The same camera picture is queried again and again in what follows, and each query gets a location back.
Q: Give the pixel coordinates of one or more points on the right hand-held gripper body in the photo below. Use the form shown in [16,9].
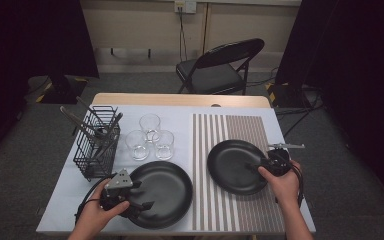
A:
[276,163]

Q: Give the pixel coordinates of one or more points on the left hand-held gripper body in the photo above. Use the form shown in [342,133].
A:
[120,181]

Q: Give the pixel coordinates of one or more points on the black round plate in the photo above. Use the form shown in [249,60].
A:
[166,193]
[230,166]

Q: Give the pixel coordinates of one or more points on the clear glass cup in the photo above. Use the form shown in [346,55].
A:
[150,125]
[136,146]
[163,146]

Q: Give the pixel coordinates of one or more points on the person's right hand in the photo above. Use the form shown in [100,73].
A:
[286,188]

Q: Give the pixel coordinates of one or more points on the person's left hand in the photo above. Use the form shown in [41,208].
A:
[93,216]

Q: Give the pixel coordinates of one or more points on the striped woven placemat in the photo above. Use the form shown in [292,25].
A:
[220,213]

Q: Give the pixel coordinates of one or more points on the metal cutlery piece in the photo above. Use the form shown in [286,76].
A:
[71,116]
[115,123]
[86,107]

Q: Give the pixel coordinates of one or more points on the black stand base yellow stripes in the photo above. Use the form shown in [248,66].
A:
[63,90]
[288,95]

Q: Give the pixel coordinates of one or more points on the black folding chair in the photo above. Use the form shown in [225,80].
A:
[213,78]

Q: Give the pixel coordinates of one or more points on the black curtain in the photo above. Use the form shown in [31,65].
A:
[363,66]
[30,40]

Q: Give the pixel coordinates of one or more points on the white wall socket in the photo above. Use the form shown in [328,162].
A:
[188,6]

